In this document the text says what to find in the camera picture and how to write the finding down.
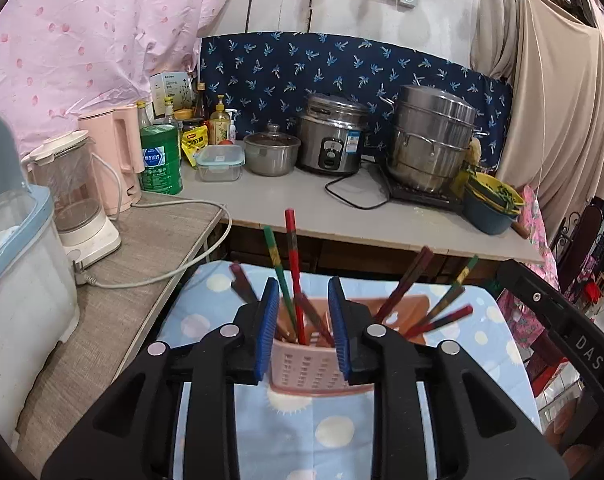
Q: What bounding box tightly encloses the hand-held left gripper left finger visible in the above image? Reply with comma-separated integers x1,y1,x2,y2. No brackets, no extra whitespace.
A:
41,277,281,480

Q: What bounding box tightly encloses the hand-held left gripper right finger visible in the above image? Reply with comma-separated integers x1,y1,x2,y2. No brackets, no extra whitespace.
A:
328,276,568,480

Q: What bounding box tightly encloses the dark red chopstick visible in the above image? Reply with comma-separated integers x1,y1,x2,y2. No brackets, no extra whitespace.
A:
374,260,425,324
298,292,335,348

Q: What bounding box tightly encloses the dark maroon chopstick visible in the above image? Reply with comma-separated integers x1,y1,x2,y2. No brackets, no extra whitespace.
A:
229,261,290,343
377,246,435,324

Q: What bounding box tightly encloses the pink perforated utensil holder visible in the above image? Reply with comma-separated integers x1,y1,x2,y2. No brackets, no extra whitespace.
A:
264,296,433,397

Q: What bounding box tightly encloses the green chopstick gold band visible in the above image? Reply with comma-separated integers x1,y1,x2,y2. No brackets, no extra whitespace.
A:
404,255,480,338
262,226,298,343

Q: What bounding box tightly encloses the brown chopstick gold band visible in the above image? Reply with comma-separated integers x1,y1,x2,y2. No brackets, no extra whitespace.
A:
419,284,467,328

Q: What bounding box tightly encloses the person's right hand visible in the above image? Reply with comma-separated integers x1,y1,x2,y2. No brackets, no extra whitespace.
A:
549,407,598,467

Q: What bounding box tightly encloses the dark metal chair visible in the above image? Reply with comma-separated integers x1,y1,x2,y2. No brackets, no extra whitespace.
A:
556,200,604,283

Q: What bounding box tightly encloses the blue spotted tablecloth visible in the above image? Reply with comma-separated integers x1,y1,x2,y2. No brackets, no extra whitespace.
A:
154,260,543,480

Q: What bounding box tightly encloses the pink pineapple print cloth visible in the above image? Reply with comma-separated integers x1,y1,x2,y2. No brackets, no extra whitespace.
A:
496,185,559,353

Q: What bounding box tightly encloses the black induction cooktop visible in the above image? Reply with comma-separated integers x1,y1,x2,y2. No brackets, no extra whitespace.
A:
376,162,469,212

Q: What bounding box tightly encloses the blue bowl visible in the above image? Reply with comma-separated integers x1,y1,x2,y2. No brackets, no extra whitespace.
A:
462,180,519,237

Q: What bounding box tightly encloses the glass container green lid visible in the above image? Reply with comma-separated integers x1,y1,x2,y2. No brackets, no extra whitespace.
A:
195,143,246,183

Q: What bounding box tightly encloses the small pot with glass lid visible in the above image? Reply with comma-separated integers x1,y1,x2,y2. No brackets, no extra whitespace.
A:
242,122,303,177

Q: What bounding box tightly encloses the yellow bowl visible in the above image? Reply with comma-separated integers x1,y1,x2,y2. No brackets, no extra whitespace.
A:
463,172,526,212

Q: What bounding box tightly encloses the stainless rice cooker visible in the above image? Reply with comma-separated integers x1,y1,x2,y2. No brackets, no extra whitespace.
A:
295,93,373,177

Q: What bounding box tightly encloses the green detergent bottle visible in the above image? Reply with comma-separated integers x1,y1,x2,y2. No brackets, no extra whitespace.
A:
139,101,184,196

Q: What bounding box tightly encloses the yellow seasoning packet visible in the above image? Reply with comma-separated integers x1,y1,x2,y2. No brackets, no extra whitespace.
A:
180,130,206,157

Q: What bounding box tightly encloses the stainless steamer pot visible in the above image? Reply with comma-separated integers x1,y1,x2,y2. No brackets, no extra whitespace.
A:
385,85,479,194

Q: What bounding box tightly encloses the yellow pump bottle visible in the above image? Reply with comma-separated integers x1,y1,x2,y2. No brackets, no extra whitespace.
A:
209,95,234,146

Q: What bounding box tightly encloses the pink electric kettle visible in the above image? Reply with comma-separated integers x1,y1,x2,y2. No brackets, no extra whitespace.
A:
77,105,144,214

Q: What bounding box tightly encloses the white blender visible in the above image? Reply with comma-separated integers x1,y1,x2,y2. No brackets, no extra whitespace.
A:
21,130,123,267

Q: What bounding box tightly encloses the white bin with blue lid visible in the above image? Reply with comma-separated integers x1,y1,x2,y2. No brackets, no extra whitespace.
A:
0,110,81,398

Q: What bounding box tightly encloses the white carton box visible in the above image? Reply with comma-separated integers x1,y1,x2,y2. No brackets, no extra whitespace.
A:
149,72,194,117

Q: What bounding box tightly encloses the beige hanging cloth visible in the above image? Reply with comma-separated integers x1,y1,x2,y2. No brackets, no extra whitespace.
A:
473,0,604,223

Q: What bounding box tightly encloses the navy leaf print cloth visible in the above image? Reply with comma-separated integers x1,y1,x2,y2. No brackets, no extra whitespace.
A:
198,32,514,171

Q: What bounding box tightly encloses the pink floral curtain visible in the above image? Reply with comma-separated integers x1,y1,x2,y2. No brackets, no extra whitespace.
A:
0,0,263,161

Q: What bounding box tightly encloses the black power cable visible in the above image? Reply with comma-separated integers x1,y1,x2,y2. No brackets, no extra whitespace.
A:
324,154,399,211

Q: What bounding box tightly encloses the white power cable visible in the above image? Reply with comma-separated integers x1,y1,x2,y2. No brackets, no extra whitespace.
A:
68,198,234,289

